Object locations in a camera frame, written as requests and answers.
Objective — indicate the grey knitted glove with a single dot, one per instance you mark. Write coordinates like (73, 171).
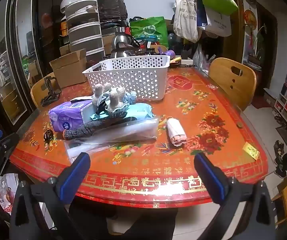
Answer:
(88, 128)

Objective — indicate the beige canvas tote bag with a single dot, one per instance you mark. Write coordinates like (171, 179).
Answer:
(186, 20)

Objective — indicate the green shopping bag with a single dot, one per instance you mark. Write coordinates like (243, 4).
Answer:
(148, 30)

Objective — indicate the black hair clip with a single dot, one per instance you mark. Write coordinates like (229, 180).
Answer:
(48, 135)

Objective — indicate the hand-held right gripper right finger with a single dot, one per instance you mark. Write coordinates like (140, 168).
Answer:
(209, 177)

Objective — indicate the crumpled clear plastic bag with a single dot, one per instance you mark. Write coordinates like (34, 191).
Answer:
(199, 57)

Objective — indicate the dark mirrored wardrobe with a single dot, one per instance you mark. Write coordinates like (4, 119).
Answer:
(26, 42)

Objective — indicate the black folding stand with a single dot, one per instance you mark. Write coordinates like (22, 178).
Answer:
(49, 90)

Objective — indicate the white perforated plastic basket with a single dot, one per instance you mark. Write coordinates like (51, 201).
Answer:
(133, 80)

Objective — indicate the black wrapped box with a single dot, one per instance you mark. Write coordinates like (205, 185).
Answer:
(111, 5)

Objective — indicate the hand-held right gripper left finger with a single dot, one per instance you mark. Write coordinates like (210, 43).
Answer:
(74, 177)

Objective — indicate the rolled pink white cloth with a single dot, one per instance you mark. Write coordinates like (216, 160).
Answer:
(176, 132)

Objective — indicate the open cardboard box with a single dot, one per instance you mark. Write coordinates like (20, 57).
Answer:
(68, 70)

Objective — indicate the clear plastic bag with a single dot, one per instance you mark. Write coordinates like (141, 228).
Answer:
(133, 132)
(199, 57)

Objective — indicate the white paper bag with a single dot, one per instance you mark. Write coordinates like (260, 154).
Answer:
(218, 22)

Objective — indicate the yellow card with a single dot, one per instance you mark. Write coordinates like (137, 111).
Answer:
(251, 151)

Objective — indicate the red floral tablecloth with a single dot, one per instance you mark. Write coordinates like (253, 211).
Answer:
(183, 110)

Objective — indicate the stainless steel kettle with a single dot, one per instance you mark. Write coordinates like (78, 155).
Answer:
(121, 45)

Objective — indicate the wooden chair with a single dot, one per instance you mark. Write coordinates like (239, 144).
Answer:
(37, 92)
(223, 80)

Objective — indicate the stacked plastic drawer unit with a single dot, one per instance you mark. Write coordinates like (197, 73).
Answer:
(84, 30)

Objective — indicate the beige knitted plush toy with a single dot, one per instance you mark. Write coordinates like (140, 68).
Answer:
(114, 97)

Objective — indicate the white bowl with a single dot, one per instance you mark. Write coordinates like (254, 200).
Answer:
(67, 2)

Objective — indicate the light blue wet wipes pack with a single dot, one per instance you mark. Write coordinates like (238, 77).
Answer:
(138, 110)

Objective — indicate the red white snack packet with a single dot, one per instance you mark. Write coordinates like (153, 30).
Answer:
(6, 192)

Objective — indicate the purple tissue pack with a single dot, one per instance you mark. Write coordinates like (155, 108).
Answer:
(66, 117)

